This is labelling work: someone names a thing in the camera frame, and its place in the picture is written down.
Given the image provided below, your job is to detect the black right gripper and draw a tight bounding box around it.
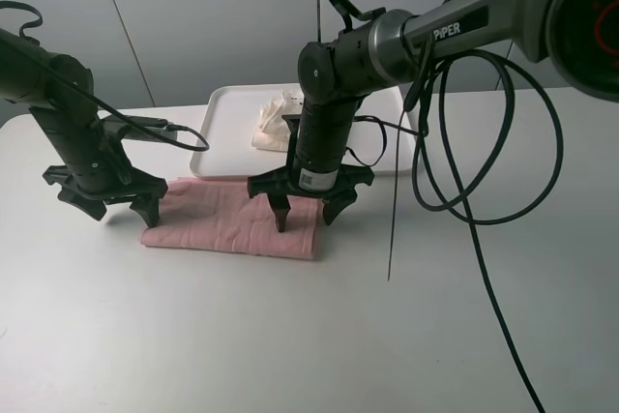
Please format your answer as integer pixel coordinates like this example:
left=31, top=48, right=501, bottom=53
left=247, top=162, right=374, bottom=232

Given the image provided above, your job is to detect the camera cable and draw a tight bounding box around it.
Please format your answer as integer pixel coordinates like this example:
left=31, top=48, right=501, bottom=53
left=345, top=47, right=565, bottom=413
left=0, top=38, right=212, bottom=153

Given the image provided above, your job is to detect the pink towel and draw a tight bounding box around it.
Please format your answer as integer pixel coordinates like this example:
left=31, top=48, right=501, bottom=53
left=140, top=178, right=319, bottom=260

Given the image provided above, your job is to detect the left arm ribbon cable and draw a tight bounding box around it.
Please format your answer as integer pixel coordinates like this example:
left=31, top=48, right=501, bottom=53
left=0, top=0, right=44, bottom=42

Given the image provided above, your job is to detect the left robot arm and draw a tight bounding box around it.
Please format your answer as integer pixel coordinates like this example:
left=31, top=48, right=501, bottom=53
left=1, top=30, right=167, bottom=227

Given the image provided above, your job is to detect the white towel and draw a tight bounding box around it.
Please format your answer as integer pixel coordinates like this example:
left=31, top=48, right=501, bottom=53
left=251, top=91, right=304, bottom=152

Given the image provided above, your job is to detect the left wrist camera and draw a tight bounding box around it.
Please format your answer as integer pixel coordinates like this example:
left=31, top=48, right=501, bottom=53
left=102, top=116, right=177, bottom=142

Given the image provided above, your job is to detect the white plastic tray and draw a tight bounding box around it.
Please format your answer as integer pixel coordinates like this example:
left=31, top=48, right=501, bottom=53
left=190, top=83, right=416, bottom=178

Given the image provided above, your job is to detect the black flat ribbon cable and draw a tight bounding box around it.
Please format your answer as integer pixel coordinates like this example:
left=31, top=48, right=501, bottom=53
left=322, top=0, right=388, bottom=30

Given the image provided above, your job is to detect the left camera cable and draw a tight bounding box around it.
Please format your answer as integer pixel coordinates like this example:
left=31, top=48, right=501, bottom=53
left=0, top=38, right=212, bottom=153

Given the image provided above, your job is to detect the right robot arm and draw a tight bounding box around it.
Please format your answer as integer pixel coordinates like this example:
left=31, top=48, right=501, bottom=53
left=248, top=0, right=618, bottom=231

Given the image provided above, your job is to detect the right camera cable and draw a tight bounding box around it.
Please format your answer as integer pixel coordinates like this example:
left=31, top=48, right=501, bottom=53
left=345, top=47, right=565, bottom=413

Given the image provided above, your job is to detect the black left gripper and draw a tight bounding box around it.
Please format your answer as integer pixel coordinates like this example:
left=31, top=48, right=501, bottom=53
left=43, top=162, right=167, bottom=228

